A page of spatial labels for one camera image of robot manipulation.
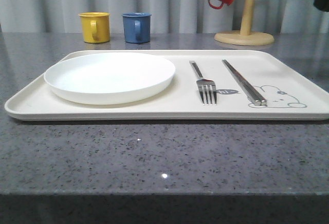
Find silver metal fork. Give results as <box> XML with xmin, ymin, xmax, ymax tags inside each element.
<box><xmin>189</xmin><ymin>61</ymin><xmax>217</xmax><ymax>105</ymax></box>

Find white round plate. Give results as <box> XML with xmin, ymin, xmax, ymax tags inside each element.
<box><xmin>44</xmin><ymin>52</ymin><xmax>176</xmax><ymax>105</ymax></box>

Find wooden mug tree stand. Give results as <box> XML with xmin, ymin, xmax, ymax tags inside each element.
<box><xmin>214</xmin><ymin>0</ymin><xmax>275</xmax><ymax>46</ymax></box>

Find cream rabbit serving tray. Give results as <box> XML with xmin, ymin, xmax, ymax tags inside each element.
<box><xmin>4</xmin><ymin>50</ymin><xmax>328</xmax><ymax>121</ymax></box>

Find blue enamel mug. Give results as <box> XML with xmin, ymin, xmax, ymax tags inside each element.
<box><xmin>122</xmin><ymin>12</ymin><xmax>151</xmax><ymax>44</ymax></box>

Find yellow enamel mug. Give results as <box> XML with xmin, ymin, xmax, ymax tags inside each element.
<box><xmin>79</xmin><ymin>12</ymin><xmax>110</xmax><ymax>44</ymax></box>

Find grey pleated curtain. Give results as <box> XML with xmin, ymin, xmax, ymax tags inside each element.
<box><xmin>1</xmin><ymin>0</ymin><xmax>328</xmax><ymax>33</ymax></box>

